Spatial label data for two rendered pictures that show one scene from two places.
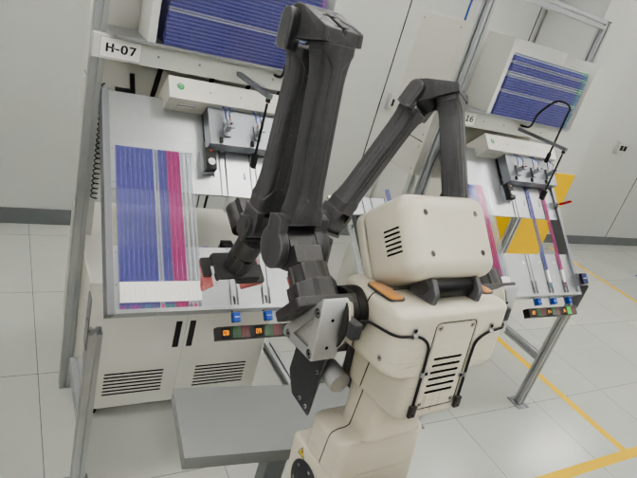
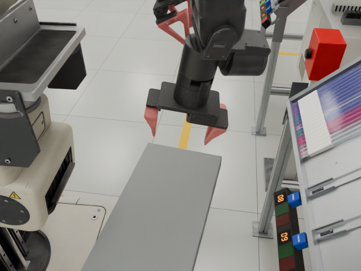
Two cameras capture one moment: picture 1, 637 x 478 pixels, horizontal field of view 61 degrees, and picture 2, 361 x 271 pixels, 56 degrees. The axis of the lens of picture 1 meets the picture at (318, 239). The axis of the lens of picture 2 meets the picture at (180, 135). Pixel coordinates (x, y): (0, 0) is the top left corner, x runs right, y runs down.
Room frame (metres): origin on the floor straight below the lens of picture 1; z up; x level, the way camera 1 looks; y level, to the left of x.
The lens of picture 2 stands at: (1.56, -0.37, 1.31)
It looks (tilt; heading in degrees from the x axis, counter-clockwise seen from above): 40 degrees down; 133
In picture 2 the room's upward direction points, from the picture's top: straight up
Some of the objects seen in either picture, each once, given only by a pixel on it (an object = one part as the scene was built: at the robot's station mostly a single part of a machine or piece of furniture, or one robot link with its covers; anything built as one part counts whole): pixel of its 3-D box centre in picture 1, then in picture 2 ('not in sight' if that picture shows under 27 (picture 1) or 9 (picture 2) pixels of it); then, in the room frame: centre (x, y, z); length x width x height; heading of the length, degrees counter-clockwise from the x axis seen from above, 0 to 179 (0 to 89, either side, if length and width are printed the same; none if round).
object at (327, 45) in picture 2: not in sight; (304, 118); (1.15, 0.90, 0.39); 0.24 x 0.24 x 0.78; 34
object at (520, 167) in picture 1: (464, 258); not in sight; (2.61, -0.75, 0.65); 1.01 x 0.73 x 1.29; 34
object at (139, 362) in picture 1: (162, 303); not in sight; (1.94, 0.56, 0.31); 0.70 x 0.65 x 0.62; 124
